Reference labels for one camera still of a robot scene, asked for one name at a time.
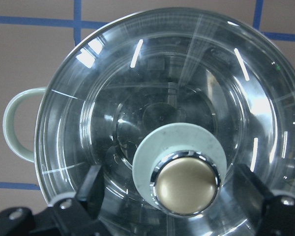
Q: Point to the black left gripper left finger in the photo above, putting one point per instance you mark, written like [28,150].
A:
[92,190]

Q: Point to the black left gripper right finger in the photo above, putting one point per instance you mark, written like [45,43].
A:
[250,192]

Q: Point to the glass pot lid with knob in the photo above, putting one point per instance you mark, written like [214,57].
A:
[165,67]

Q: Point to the pale green electric pot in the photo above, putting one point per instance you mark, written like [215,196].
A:
[179,176]

